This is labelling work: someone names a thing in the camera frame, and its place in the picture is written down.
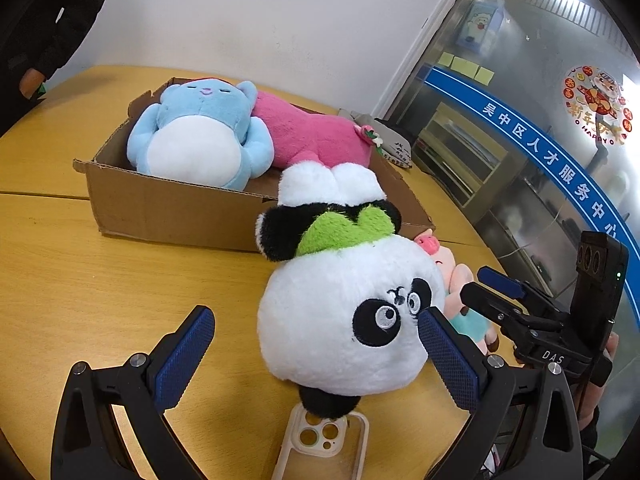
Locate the wooden desktop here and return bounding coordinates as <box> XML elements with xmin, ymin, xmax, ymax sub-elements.
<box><xmin>0</xmin><ymin>65</ymin><xmax>531</xmax><ymax>480</ymax></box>

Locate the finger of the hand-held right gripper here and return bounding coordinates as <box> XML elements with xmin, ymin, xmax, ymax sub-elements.
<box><xmin>460</xmin><ymin>282</ymin><xmax>566</xmax><ymax>333</ymax></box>
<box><xmin>476</xmin><ymin>266</ymin><xmax>571</xmax><ymax>318</ymax></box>

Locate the person's right hand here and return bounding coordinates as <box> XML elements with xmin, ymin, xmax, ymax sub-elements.
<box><xmin>572</xmin><ymin>332</ymin><xmax>621</xmax><ymax>431</ymax></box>

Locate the pink phone case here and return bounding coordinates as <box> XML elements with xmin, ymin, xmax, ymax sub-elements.
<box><xmin>270</xmin><ymin>402</ymin><xmax>370</xmax><ymax>480</ymax></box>

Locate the shelf behind glass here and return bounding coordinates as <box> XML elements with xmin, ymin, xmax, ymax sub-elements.
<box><xmin>412</xmin><ymin>102</ymin><xmax>531</xmax><ymax>208</ymax></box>

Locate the cartoon poster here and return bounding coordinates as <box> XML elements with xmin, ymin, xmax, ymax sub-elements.
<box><xmin>457</xmin><ymin>0</ymin><xmax>506</xmax><ymax>56</ymax></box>

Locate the pink and teal plush toy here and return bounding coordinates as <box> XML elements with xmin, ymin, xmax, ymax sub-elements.
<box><xmin>412</xmin><ymin>228</ymin><xmax>498</xmax><ymax>356</ymax></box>

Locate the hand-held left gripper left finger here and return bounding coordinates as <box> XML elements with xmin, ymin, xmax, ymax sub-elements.
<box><xmin>50</xmin><ymin>305</ymin><xmax>217</xmax><ymax>480</ymax></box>

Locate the cardboard box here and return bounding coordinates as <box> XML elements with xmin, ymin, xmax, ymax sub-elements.
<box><xmin>72</xmin><ymin>77</ymin><xmax>435</xmax><ymax>253</ymax></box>

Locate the round festive window sticker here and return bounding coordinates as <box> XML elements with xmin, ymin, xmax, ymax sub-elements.
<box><xmin>562</xmin><ymin>62</ymin><xmax>633</xmax><ymax>148</ymax></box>

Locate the grey printed cloth bag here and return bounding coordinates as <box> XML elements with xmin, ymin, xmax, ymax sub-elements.
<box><xmin>337</xmin><ymin>108</ymin><xmax>415</xmax><ymax>170</ymax></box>

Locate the white panda plush toy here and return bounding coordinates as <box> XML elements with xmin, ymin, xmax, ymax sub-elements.
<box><xmin>254</xmin><ymin>160</ymin><xmax>448</xmax><ymax>418</ymax></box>

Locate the pink plush toy with flower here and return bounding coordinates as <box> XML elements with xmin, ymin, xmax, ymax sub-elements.
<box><xmin>252</xmin><ymin>89</ymin><xmax>388</xmax><ymax>171</ymax></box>

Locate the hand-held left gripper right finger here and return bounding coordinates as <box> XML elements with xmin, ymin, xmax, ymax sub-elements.
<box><xmin>417</xmin><ymin>306</ymin><xmax>586</xmax><ymax>480</ymax></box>

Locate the blue plush toy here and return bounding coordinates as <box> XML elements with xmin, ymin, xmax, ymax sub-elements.
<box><xmin>126</xmin><ymin>77</ymin><xmax>275</xmax><ymax>191</ymax></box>

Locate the blue glass banner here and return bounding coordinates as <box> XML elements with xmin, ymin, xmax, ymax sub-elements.
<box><xmin>425</xmin><ymin>65</ymin><xmax>640</xmax><ymax>256</ymax></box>

